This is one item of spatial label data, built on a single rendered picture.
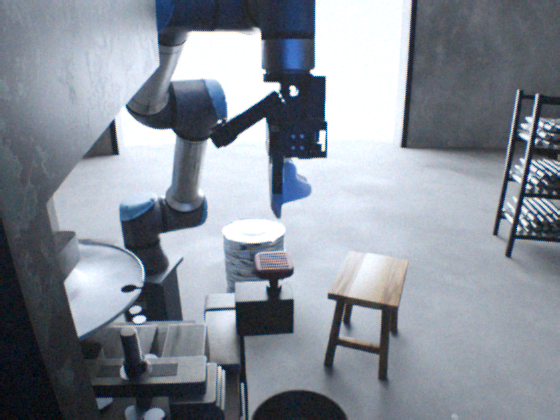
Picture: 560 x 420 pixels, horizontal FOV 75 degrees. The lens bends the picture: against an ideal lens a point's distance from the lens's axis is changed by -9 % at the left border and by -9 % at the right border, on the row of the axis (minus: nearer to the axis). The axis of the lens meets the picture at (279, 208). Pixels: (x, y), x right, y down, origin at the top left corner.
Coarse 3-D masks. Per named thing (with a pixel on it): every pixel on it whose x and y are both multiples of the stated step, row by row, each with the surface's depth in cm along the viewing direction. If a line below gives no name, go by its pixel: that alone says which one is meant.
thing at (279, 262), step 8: (256, 256) 65; (264, 256) 65; (272, 256) 65; (280, 256) 65; (288, 256) 65; (256, 264) 62; (264, 264) 62; (272, 264) 62; (280, 264) 62; (288, 264) 62; (256, 272) 61; (264, 272) 60; (272, 272) 60; (280, 272) 60; (288, 272) 61; (272, 280) 64
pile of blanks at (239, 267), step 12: (228, 240) 177; (276, 240) 177; (228, 252) 179; (240, 252) 174; (252, 252) 173; (228, 264) 182; (240, 264) 177; (252, 264) 175; (228, 276) 185; (240, 276) 179; (252, 276) 178; (228, 288) 189
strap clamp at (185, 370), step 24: (120, 336) 38; (96, 360) 42; (120, 360) 42; (144, 360) 40; (168, 360) 42; (192, 360) 42; (96, 384) 38; (120, 384) 39; (144, 384) 39; (168, 384) 39; (192, 384) 39; (216, 384) 42; (192, 408) 39; (216, 408) 40
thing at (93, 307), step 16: (96, 256) 59; (112, 256) 59; (128, 256) 60; (80, 272) 54; (96, 272) 55; (112, 272) 55; (128, 272) 55; (80, 288) 50; (96, 288) 51; (112, 288) 51; (80, 304) 47; (96, 304) 47; (112, 304) 47; (128, 304) 47; (80, 320) 44; (96, 320) 44; (112, 320) 44; (80, 336) 41
